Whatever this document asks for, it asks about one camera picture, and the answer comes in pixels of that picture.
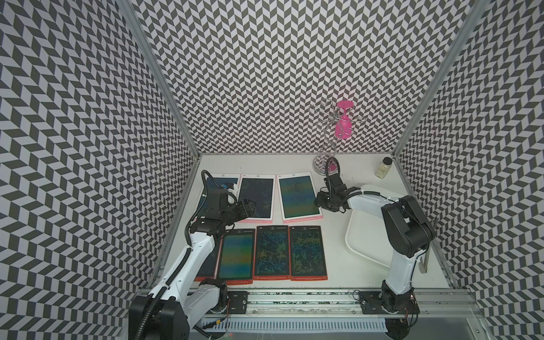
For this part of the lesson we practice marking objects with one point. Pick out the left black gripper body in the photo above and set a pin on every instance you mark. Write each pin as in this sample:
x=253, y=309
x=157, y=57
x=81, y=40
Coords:
x=234, y=213

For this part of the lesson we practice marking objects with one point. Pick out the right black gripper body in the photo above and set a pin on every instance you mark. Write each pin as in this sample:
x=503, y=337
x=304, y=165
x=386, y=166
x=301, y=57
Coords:
x=326, y=201

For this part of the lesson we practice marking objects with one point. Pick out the pink writing tablet colourful screen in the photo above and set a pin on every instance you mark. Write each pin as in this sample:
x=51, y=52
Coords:
x=218, y=194

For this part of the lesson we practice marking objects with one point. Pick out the white plastic storage tray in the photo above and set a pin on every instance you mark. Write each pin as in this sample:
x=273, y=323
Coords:
x=377, y=229

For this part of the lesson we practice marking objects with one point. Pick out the red writing tablet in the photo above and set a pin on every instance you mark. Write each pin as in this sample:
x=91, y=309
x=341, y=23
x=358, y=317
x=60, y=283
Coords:
x=209, y=268
x=236, y=260
x=272, y=253
x=307, y=258

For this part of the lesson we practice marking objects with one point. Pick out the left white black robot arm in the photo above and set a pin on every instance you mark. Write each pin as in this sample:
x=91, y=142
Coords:
x=169, y=310

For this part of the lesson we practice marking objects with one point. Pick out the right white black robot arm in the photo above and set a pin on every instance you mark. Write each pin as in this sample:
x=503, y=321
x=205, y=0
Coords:
x=400, y=278

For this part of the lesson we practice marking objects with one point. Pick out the small glass jar black lid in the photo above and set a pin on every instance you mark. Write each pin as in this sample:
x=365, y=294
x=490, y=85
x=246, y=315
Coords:
x=384, y=167

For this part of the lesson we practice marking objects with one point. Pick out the pink plastic goblet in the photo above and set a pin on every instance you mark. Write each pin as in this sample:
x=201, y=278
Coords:
x=343, y=128

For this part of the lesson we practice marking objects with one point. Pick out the metal tongs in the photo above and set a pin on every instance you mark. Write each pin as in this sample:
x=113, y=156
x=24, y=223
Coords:
x=424, y=263

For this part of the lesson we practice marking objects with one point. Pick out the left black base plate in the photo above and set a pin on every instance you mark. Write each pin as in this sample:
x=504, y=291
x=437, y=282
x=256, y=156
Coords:
x=237, y=302

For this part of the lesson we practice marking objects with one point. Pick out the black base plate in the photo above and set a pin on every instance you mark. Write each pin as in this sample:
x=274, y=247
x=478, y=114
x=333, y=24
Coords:
x=237, y=302
x=372, y=302

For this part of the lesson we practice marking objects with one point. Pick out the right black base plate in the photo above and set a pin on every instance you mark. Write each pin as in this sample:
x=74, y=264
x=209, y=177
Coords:
x=372, y=302

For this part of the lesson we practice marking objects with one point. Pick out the aluminium front rail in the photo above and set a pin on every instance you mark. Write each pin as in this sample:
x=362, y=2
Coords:
x=299, y=302

